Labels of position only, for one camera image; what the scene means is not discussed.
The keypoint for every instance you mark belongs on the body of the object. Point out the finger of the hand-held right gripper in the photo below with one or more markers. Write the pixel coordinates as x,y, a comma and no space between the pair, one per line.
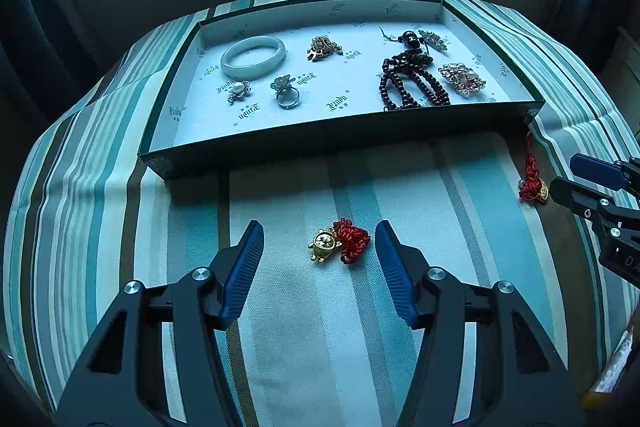
570,194
595,168

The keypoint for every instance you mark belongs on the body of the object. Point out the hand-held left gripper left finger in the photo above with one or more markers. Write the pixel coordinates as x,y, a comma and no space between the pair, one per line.
245,267

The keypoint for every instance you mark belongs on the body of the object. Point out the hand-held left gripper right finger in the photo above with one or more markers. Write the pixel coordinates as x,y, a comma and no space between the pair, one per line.
395,272

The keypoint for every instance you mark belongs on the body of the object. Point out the silver rhinestone brooch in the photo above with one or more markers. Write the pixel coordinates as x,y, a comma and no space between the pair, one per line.
462,78

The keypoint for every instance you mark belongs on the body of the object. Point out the green box with white lining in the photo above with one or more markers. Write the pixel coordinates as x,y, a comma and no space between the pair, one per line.
350,117

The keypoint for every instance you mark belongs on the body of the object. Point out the striped cloth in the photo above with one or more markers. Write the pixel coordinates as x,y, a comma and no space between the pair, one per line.
325,332

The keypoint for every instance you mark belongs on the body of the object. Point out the small pearl flower brooch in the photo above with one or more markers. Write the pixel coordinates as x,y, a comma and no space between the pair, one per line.
239,89

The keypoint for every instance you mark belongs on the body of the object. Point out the pale jade bangle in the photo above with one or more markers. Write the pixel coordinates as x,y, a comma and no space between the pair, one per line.
252,73

